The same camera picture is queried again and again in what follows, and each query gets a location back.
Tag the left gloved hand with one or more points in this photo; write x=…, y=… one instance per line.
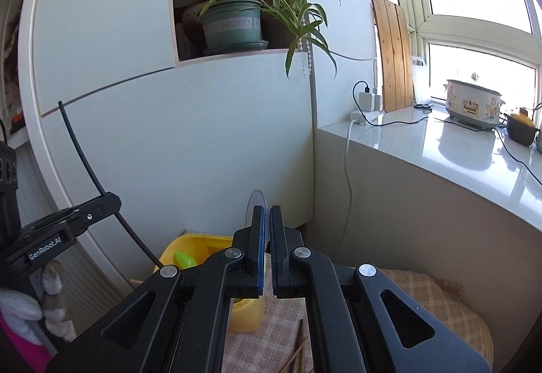
x=19, y=309

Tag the pink checkered tablecloth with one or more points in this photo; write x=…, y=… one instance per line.
x=269, y=347

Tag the white floral slow cooker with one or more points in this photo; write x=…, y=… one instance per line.
x=471, y=103

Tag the green plant pot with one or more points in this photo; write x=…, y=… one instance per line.
x=233, y=26

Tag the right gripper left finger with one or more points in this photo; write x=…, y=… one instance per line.
x=176, y=321

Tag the yellow plastic container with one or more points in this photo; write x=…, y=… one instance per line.
x=246, y=314

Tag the green plastic spoon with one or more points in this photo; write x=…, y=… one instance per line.
x=183, y=260

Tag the black camera box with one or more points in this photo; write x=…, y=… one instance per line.
x=9, y=222

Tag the brown clay pot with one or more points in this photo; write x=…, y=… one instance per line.
x=520, y=128

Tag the white cabinet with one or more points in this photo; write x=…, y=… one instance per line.
x=183, y=143

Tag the wooden board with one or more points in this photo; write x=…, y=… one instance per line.
x=396, y=55

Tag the red-tipped wooden chopstick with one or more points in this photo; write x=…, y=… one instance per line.
x=293, y=357

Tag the white power strip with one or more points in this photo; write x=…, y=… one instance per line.
x=365, y=118

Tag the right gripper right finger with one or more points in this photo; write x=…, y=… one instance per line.
x=281, y=254

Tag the white charger with black cable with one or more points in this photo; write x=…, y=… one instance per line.
x=365, y=100

